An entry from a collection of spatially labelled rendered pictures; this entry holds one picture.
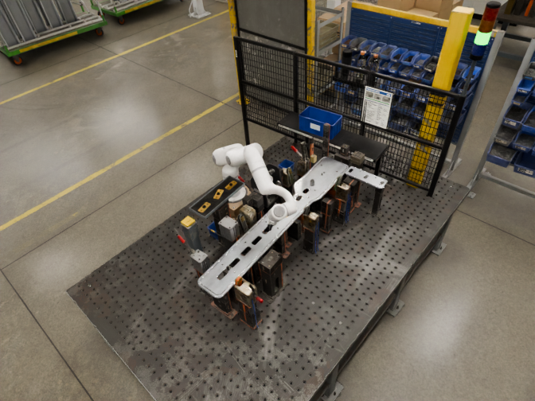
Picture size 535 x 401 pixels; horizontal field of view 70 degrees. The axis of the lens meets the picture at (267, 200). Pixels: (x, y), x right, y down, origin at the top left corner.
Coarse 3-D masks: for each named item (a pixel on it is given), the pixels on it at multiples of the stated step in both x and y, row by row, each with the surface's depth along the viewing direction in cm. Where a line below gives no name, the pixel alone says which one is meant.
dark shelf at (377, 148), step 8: (280, 120) 319; (288, 120) 318; (296, 120) 317; (288, 128) 312; (296, 128) 309; (312, 136) 300; (320, 136) 299; (336, 136) 298; (344, 136) 297; (352, 136) 297; (360, 136) 296; (336, 144) 290; (352, 144) 289; (360, 144) 289; (368, 144) 288; (376, 144) 288; (384, 144) 287; (352, 152) 284; (368, 152) 281; (376, 152) 281; (384, 152) 283; (368, 160) 279; (376, 160) 275
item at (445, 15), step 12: (384, 0) 556; (396, 0) 542; (408, 0) 550; (420, 0) 557; (432, 0) 545; (444, 0) 542; (456, 0) 579; (420, 12) 553; (432, 12) 550; (444, 12) 559; (432, 24) 551
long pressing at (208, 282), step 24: (312, 168) 276; (336, 168) 275; (312, 192) 259; (264, 216) 244; (288, 216) 244; (240, 240) 231; (264, 240) 231; (216, 264) 220; (240, 264) 219; (216, 288) 208
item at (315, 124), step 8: (304, 112) 305; (312, 112) 310; (320, 112) 305; (328, 112) 300; (304, 120) 299; (312, 120) 294; (320, 120) 310; (328, 120) 305; (336, 120) 301; (304, 128) 304; (312, 128) 299; (320, 128) 294; (336, 128) 294
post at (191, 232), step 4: (192, 224) 224; (196, 224) 226; (184, 228) 225; (188, 228) 222; (192, 228) 225; (196, 228) 228; (184, 232) 229; (188, 232) 225; (192, 232) 227; (196, 232) 230; (188, 236) 229; (192, 236) 228; (196, 236) 231; (188, 240) 235; (192, 240) 230; (196, 240) 234; (200, 240) 238; (192, 244) 234; (196, 244) 236; (200, 244) 239; (192, 248) 238; (196, 248) 238; (200, 248) 241
